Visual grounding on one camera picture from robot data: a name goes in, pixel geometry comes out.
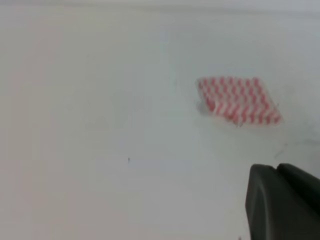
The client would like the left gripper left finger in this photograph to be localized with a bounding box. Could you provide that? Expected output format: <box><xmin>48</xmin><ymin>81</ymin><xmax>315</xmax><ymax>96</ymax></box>
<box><xmin>245</xmin><ymin>164</ymin><xmax>320</xmax><ymax>240</ymax></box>

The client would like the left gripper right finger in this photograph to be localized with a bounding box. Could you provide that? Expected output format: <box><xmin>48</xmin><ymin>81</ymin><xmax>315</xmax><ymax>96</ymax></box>
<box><xmin>276</xmin><ymin>163</ymin><xmax>320</xmax><ymax>215</ymax></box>

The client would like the pink white striped towel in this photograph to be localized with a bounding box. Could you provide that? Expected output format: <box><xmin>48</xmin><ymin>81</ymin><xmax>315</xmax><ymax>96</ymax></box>
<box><xmin>196</xmin><ymin>76</ymin><xmax>283</xmax><ymax>126</ymax></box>

